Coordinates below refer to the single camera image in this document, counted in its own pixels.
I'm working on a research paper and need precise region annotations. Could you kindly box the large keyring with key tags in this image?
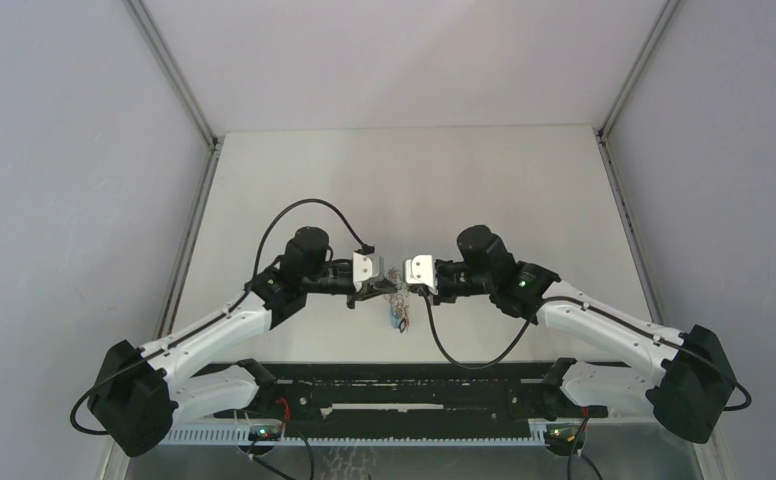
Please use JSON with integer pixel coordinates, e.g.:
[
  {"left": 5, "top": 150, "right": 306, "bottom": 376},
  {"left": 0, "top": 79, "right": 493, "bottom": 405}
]
[{"left": 384, "top": 268, "right": 410, "bottom": 334}]

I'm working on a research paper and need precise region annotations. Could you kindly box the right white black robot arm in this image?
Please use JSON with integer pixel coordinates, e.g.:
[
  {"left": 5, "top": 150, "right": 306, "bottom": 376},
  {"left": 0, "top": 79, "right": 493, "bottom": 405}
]
[{"left": 403, "top": 225, "right": 752, "bottom": 444}]

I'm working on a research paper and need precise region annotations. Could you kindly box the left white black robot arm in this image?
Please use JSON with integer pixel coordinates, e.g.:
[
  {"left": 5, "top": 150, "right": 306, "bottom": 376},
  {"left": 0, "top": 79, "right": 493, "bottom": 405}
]
[{"left": 83, "top": 227, "right": 397, "bottom": 457}]

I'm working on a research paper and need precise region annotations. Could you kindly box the left circuit board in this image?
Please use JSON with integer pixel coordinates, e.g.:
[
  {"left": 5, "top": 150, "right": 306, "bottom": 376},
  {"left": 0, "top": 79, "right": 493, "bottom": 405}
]
[{"left": 248, "top": 425, "right": 284, "bottom": 443}]

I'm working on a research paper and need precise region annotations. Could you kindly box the circuit board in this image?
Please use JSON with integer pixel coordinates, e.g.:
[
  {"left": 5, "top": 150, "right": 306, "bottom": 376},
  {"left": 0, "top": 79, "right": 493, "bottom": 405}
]
[
  {"left": 248, "top": 425, "right": 284, "bottom": 443},
  {"left": 544, "top": 426, "right": 584, "bottom": 457}
]

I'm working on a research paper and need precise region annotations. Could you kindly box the right circuit board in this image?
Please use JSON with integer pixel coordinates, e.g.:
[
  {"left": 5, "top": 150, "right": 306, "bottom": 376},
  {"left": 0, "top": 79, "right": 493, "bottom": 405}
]
[{"left": 544, "top": 426, "right": 584, "bottom": 457}]

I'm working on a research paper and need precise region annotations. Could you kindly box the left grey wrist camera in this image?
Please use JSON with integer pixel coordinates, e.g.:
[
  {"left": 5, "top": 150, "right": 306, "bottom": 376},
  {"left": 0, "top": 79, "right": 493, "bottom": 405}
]
[{"left": 352, "top": 252, "right": 385, "bottom": 291}]

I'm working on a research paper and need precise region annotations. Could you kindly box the right black camera cable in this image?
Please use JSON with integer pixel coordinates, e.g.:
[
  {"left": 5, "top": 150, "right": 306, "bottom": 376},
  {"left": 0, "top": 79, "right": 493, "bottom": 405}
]
[{"left": 422, "top": 291, "right": 754, "bottom": 413}]

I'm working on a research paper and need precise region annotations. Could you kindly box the black camera cable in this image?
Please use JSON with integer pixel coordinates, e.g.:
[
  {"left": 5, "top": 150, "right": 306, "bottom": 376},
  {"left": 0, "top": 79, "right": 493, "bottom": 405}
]
[
  {"left": 422, "top": 291, "right": 754, "bottom": 413},
  {"left": 69, "top": 198, "right": 376, "bottom": 437}
]

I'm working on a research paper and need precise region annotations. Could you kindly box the left black camera cable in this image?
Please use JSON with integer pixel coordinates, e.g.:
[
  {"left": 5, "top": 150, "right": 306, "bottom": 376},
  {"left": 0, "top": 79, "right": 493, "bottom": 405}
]
[{"left": 69, "top": 198, "right": 376, "bottom": 437}]

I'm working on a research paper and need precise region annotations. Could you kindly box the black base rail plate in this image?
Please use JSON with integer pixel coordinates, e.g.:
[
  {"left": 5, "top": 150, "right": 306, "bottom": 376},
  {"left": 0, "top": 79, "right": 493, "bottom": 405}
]
[{"left": 212, "top": 360, "right": 609, "bottom": 441}]

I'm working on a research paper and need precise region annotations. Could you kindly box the left aluminium frame post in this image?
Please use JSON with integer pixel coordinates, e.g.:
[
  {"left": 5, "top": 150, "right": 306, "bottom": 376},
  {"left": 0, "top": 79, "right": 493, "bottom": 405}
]
[{"left": 123, "top": 0, "right": 220, "bottom": 335}]

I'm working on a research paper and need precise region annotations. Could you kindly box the aluminium frame post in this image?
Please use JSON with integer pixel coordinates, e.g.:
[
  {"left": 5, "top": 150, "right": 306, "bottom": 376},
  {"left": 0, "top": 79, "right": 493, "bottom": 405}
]
[
  {"left": 594, "top": 0, "right": 685, "bottom": 324},
  {"left": 123, "top": 0, "right": 220, "bottom": 335}
]

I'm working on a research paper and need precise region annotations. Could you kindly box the right aluminium frame post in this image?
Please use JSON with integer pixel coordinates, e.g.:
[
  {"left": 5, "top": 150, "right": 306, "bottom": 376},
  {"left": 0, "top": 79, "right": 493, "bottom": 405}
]
[{"left": 594, "top": 0, "right": 685, "bottom": 324}]

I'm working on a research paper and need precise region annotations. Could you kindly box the white slotted cable duct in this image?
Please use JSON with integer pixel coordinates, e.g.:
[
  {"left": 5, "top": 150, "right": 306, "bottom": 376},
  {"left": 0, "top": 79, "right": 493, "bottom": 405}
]
[{"left": 159, "top": 422, "right": 548, "bottom": 447}]

